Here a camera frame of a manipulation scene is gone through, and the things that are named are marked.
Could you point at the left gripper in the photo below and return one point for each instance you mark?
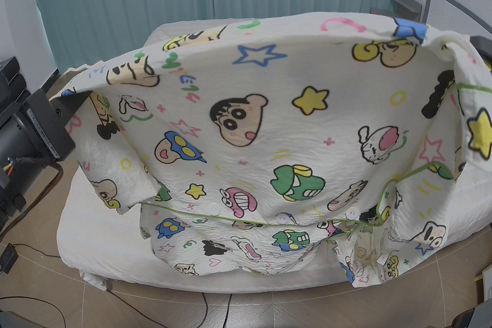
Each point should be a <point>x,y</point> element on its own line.
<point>34,130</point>

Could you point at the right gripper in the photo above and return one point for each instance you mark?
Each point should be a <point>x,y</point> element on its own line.
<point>483,46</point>

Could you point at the white printed pyjama top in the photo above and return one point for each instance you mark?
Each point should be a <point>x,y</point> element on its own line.
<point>269,88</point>

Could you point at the black padded seat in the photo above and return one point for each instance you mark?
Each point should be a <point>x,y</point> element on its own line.
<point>11,82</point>

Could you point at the grey bedside table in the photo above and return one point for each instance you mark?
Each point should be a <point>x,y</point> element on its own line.
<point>403,5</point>

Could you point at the bed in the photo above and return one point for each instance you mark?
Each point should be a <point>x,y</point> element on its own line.
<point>96,222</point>

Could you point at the black power adapter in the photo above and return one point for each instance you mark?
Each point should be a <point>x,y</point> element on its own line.
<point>7,257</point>

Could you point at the white chest of drawers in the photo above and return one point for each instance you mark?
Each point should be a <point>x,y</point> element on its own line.
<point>485,288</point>

